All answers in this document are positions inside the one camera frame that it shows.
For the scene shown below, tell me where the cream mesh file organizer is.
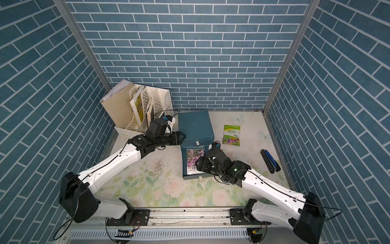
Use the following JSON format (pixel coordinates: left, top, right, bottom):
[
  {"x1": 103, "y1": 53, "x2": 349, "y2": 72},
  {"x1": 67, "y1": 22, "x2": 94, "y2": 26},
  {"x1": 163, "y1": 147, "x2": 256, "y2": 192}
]
[{"x1": 115, "y1": 85, "x2": 175, "y2": 138}]

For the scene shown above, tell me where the green flower seed bag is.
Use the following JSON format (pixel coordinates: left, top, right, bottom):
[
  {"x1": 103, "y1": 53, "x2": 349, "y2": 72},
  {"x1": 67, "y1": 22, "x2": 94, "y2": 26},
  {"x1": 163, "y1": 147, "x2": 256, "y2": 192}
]
[{"x1": 222, "y1": 125, "x2": 241, "y2": 146}]

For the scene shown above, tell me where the teal drawer cabinet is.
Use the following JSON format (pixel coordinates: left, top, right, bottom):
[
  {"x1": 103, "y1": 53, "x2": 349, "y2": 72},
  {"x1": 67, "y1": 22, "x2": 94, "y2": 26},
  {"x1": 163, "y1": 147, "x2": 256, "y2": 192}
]
[{"x1": 178, "y1": 111, "x2": 214, "y2": 147}]

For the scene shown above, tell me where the beige folder with papers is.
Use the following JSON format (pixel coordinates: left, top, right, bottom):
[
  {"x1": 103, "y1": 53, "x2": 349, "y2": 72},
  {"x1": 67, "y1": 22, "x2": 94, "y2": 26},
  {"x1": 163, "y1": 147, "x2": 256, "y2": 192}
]
[{"x1": 100, "y1": 79, "x2": 134, "y2": 129}]

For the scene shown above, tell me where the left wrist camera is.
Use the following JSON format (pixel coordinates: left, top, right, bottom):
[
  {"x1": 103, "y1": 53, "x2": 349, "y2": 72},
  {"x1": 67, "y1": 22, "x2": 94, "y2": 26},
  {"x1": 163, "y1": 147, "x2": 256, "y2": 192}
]
[{"x1": 161, "y1": 115, "x2": 176, "y2": 129}]

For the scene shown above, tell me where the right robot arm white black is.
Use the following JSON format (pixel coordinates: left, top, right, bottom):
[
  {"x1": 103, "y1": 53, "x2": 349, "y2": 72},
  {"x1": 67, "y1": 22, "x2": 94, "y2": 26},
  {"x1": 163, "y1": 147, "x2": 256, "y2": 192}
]
[{"x1": 195, "y1": 142, "x2": 326, "y2": 244}]

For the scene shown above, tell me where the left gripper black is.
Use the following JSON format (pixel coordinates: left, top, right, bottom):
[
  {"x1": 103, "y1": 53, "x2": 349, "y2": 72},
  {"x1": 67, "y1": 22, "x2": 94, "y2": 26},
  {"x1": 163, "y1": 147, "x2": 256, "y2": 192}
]
[{"x1": 154, "y1": 131, "x2": 187, "y2": 148}]

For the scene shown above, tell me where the purple flower seed bag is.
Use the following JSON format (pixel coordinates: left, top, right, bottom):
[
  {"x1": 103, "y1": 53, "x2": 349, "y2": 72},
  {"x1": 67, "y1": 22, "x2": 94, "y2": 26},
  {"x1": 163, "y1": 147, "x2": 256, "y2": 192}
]
[{"x1": 186, "y1": 146, "x2": 205, "y2": 175}]

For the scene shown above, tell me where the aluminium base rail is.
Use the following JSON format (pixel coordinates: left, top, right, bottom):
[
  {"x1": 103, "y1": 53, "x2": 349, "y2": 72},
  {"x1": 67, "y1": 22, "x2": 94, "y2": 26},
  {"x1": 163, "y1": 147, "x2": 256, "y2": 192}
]
[{"x1": 56, "y1": 207, "x2": 306, "y2": 244}]

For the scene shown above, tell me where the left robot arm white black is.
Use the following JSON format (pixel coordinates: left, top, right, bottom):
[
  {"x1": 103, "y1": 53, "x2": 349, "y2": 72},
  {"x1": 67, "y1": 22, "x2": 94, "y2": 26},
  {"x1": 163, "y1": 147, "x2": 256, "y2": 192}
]
[{"x1": 59, "y1": 115, "x2": 185, "y2": 226}]

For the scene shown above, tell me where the black blue tool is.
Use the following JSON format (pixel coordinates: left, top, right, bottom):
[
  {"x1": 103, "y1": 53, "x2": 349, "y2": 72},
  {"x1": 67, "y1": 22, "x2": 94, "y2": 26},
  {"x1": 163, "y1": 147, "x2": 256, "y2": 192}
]
[{"x1": 261, "y1": 149, "x2": 281, "y2": 174}]

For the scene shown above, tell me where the yellow green booklet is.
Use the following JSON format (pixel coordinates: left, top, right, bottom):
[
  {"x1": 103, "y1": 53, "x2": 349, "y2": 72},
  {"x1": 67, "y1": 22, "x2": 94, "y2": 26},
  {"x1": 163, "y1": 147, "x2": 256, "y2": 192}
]
[{"x1": 129, "y1": 85, "x2": 145, "y2": 127}]

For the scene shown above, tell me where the floral table mat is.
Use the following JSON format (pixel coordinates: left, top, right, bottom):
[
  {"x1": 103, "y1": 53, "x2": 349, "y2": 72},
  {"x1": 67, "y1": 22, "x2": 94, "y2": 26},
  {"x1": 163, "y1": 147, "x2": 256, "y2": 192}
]
[{"x1": 97, "y1": 111, "x2": 288, "y2": 207}]

